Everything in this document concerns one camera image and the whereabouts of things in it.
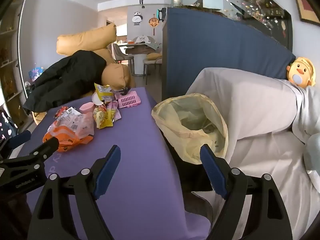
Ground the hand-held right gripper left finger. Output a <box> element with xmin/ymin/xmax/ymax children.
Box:
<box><xmin>27</xmin><ymin>145</ymin><xmax>122</xmax><ymax>240</ymax></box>

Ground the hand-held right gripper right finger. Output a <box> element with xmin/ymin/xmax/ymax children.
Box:
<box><xmin>199</xmin><ymin>144</ymin><xmax>293</xmax><ymax>240</ymax></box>

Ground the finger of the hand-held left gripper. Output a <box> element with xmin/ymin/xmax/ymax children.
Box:
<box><xmin>0</xmin><ymin>138</ymin><xmax>60</xmax><ymax>174</ymax></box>
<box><xmin>0</xmin><ymin>131</ymin><xmax>32</xmax><ymax>158</ymax></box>

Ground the black waste bin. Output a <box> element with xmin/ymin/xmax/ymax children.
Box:
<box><xmin>164</xmin><ymin>134</ymin><xmax>218</xmax><ymax>194</ymax></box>

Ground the clear wrapper with white label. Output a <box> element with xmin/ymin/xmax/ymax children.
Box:
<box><xmin>47</xmin><ymin>106</ymin><xmax>95</xmax><ymax>139</ymax></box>

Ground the pale yellow plastic bin bag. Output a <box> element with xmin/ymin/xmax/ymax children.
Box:
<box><xmin>152</xmin><ymin>93</ymin><xmax>228</xmax><ymax>165</ymax></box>

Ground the yellow snack packet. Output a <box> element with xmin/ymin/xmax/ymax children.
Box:
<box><xmin>94</xmin><ymin>82</ymin><xmax>114</xmax><ymax>104</ymax></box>
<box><xmin>92</xmin><ymin>104</ymin><xmax>114</xmax><ymax>130</ymax></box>

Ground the white round cup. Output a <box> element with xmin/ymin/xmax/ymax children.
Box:
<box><xmin>92</xmin><ymin>92</ymin><xmax>104</xmax><ymax>106</ymax></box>

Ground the dark polka dot cloth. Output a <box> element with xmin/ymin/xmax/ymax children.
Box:
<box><xmin>0</xmin><ymin>105</ymin><xmax>18</xmax><ymax>143</ymax></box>

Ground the small pink container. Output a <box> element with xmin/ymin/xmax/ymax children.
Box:
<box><xmin>79</xmin><ymin>102</ymin><xmax>95</xmax><ymax>114</ymax></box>

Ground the white shelf cabinet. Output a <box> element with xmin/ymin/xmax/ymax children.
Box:
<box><xmin>0</xmin><ymin>0</ymin><xmax>34</xmax><ymax>130</ymax></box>

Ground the colourful toy bag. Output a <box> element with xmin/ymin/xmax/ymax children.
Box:
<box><xmin>28</xmin><ymin>66</ymin><xmax>45</xmax><ymax>83</ymax></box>

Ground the black jacket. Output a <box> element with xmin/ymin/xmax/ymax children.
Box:
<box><xmin>23</xmin><ymin>50</ymin><xmax>108</xmax><ymax>113</ymax></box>

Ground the pink plastic basket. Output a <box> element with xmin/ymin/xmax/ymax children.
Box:
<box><xmin>114</xmin><ymin>91</ymin><xmax>141</xmax><ymax>109</ymax></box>

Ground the small black object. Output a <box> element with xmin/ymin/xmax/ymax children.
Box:
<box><xmin>114</xmin><ymin>86</ymin><xmax>132</xmax><ymax>96</ymax></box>

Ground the plump tan cushion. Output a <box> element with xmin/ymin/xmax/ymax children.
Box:
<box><xmin>101</xmin><ymin>64</ymin><xmax>132</xmax><ymax>90</ymax></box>

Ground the long tan cushion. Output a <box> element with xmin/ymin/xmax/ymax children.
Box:
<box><xmin>56</xmin><ymin>24</ymin><xmax>118</xmax><ymax>55</ymax></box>

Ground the dark brown cabinet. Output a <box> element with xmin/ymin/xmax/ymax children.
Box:
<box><xmin>162</xmin><ymin>7</ymin><xmax>170</xmax><ymax>100</ymax></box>

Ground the grey dining chair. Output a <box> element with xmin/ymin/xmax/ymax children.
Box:
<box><xmin>112</xmin><ymin>43</ymin><xmax>134</xmax><ymax>73</ymax></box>

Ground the chair with yellow cushion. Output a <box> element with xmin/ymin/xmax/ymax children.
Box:
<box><xmin>143</xmin><ymin>51</ymin><xmax>163</xmax><ymax>84</ymax></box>

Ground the dining table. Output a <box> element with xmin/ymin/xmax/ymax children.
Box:
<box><xmin>117</xmin><ymin>41</ymin><xmax>160</xmax><ymax>75</ymax></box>

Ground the yellow duck plush toy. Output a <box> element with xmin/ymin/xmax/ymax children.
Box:
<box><xmin>286</xmin><ymin>57</ymin><xmax>317</xmax><ymax>88</ymax></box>

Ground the white mesh food cover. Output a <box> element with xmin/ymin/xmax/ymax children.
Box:
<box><xmin>132</xmin><ymin>35</ymin><xmax>155</xmax><ymax>44</ymax></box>

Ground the glass fish tank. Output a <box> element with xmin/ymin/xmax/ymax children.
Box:
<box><xmin>170</xmin><ymin>0</ymin><xmax>293</xmax><ymax>50</ymax></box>

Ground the panda wall clock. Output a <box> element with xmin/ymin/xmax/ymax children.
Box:
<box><xmin>132</xmin><ymin>12</ymin><xmax>144</xmax><ymax>27</ymax></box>

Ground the round hanging wall ornament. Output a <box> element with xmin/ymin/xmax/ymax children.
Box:
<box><xmin>148</xmin><ymin>17</ymin><xmax>159</xmax><ymax>37</ymax></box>

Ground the framed wall picture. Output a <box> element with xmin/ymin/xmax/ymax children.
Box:
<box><xmin>291</xmin><ymin>0</ymin><xmax>320</xmax><ymax>27</ymax></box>

